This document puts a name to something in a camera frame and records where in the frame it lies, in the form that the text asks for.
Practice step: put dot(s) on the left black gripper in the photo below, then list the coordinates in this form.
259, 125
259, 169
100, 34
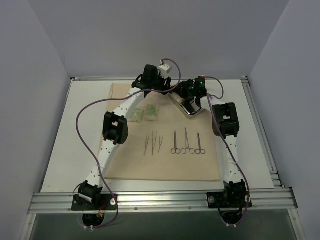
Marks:
166, 83

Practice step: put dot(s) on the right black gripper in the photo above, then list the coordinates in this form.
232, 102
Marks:
184, 88

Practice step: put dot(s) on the metal instrument tray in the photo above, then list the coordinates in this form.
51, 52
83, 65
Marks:
191, 108

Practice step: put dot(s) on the green cotton ball packet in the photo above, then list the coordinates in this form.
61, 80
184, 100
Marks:
151, 112

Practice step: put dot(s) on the green gauze packet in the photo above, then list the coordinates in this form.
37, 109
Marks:
136, 115

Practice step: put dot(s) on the beige surgical wrap cloth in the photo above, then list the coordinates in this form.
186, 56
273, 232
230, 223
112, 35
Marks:
130, 163

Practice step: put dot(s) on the metal hemostat clamp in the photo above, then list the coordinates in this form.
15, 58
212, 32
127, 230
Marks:
187, 148

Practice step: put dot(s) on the surgical scissors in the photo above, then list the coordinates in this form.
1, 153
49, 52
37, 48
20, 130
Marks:
175, 149

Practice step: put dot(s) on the small curved metal scissors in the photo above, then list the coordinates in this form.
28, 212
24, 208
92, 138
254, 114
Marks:
199, 150

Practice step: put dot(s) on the short metal tweezers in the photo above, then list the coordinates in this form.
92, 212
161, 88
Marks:
160, 142

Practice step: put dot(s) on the curved metal tweezers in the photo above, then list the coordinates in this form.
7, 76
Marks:
147, 138

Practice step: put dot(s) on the long straight metal forceps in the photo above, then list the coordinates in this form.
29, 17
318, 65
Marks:
153, 142

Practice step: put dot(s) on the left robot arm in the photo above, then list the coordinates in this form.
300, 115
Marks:
115, 129

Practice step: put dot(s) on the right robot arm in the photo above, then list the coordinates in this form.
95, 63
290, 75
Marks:
225, 125

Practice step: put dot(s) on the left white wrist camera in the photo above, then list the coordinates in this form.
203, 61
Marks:
165, 70

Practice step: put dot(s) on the aluminium right side rail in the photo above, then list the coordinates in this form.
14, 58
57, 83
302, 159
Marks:
261, 134

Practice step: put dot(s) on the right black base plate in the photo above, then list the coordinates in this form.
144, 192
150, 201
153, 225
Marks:
226, 200

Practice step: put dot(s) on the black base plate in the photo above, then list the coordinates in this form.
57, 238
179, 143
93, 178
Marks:
84, 203
226, 200

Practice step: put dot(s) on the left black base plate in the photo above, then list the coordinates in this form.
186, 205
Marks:
84, 203

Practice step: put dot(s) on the aluminium front rail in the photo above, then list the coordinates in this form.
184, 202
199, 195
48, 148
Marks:
154, 202

